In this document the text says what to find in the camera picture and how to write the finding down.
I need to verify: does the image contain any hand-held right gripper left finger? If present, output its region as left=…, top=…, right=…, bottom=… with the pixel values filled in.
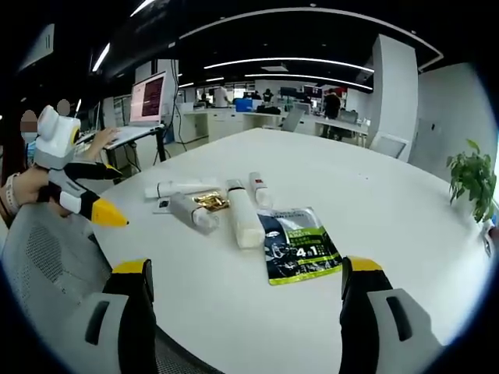
left=62, top=257, right=157, bottom=374

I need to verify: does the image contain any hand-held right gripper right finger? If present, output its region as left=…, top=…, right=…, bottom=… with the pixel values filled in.
left=339, top=255, right=450, bottom=374

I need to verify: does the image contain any white skincare tube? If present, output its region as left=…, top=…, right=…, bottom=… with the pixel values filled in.
left=143, top=176, right=218, bottom=200

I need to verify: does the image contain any dark green skincare pouch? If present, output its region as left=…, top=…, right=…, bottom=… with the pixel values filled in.
left=255, top=206, right=345, bottom=287

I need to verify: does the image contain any grey skincare bottle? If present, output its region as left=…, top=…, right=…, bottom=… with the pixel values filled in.
left=169, top=192, right=220, bottom=235

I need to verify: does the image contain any tall white skincare bottle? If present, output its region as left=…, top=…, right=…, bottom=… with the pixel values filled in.
left=225, top=178, right=264, bottom=250

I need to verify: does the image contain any small red-label skincare bottle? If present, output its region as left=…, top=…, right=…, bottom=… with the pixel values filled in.
left=248, top=171, right=273, bottom=208

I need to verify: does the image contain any person's left hand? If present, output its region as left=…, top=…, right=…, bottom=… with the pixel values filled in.
left=15, top=165, right=73, bottom=219

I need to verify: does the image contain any grey mesh office chair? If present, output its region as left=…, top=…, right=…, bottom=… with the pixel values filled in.
left=0, top=202, right=115, bottom=324

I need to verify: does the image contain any white wrist watch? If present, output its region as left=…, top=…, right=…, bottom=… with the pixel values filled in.
left=2, top=173, right=23, bottom=214

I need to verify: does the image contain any black laptop stand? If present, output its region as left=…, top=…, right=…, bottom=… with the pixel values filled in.
left=104, top=124, right=172, bottom=172

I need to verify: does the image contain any open laptop pink screen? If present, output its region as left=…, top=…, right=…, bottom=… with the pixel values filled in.
left=104, top=71, right=168, bottom=148

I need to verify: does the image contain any long white office desk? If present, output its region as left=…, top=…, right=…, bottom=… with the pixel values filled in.
left=181, top=104, right=370, bottom=147

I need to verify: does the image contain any green potted plant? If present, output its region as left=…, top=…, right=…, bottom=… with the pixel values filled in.
left=445, top=139, right=499, bottom=254

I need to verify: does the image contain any blue box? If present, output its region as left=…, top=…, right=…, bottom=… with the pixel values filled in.
left=235, top=97, right=263, bottom=114

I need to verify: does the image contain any silver open laptop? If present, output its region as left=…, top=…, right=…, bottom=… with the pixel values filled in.
left=278, top=106, right=306, bottom=132

